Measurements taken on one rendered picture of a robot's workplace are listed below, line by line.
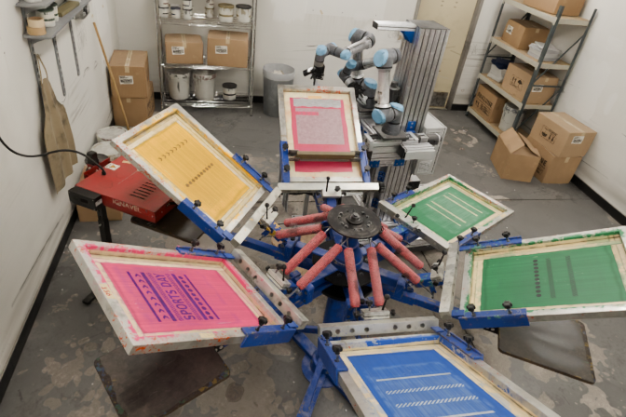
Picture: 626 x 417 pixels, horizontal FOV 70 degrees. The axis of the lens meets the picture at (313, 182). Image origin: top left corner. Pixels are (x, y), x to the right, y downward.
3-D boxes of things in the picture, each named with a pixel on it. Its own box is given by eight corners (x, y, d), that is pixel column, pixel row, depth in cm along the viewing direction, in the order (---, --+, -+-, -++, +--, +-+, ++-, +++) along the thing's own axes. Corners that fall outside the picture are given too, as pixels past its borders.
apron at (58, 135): (70, 161, 395) (45, 41, 338) (78, 161, 397) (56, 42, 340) (51, 195, 352) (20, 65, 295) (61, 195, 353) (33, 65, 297)
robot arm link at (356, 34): (360, 94, 388) (362, 34, 351) (346, 88, 396) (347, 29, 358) (367, 88, 395) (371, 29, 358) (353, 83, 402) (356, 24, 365)
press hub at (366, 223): (292, 345, 326) (313, 193, 253) (344, 342, 334) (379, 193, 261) (300, 396, 294) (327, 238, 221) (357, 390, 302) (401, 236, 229)
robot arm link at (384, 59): (395, 123, 341) (399, 47, 320) (381, 127, 332) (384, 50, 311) (383, 119, 349) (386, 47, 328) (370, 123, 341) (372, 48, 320)
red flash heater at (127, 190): (72, 197, 280) (69, 181, 274) (122, 164, 317) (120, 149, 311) (156, 226, 266) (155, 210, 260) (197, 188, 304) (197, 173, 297)
